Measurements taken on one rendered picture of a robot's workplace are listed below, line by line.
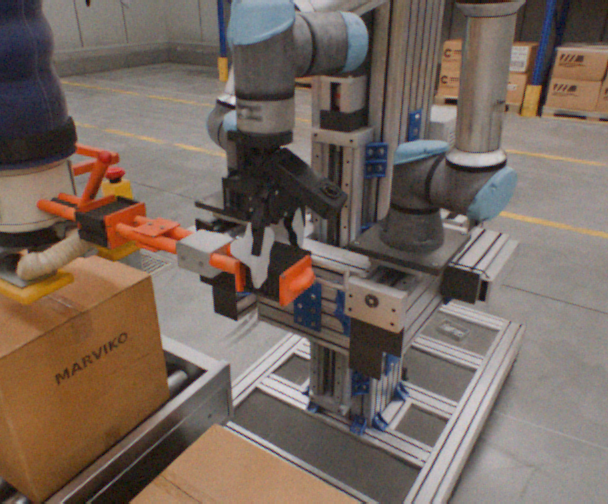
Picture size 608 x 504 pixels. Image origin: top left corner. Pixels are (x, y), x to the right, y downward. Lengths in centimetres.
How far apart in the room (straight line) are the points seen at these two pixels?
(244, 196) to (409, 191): 54
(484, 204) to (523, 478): 133
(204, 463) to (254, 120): 93
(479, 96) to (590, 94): 673
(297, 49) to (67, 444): 102
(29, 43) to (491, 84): 79
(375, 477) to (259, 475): 54
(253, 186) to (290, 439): 130
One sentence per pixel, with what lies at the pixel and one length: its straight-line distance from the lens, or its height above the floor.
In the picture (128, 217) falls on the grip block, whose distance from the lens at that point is 94.
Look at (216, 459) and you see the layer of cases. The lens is 138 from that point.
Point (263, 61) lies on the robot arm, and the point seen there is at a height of 149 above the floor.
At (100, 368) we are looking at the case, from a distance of 131.
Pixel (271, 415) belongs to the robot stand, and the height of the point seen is 21.
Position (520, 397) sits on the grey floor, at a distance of 250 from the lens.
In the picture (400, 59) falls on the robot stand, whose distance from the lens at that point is 132.
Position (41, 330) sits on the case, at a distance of 119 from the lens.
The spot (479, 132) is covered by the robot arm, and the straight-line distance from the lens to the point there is 104.
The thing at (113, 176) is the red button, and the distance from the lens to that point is 179.
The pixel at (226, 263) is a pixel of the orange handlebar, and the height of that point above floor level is 121.
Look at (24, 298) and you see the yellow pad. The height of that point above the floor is 109.
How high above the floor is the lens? 157
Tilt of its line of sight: 28 degrees down
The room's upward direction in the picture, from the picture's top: straight up
